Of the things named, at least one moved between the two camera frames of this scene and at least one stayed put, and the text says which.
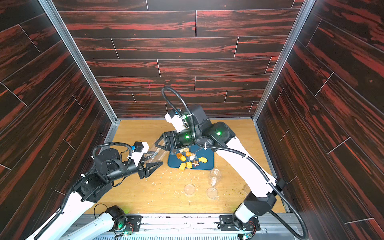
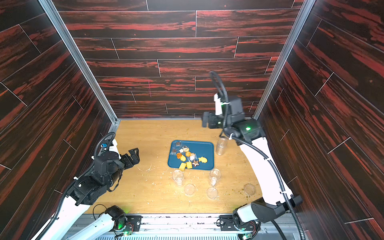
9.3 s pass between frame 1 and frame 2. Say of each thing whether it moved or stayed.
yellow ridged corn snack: stayed
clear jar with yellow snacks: moved
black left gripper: moved
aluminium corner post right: stayed
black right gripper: moved
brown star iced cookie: stayed
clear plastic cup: stayed
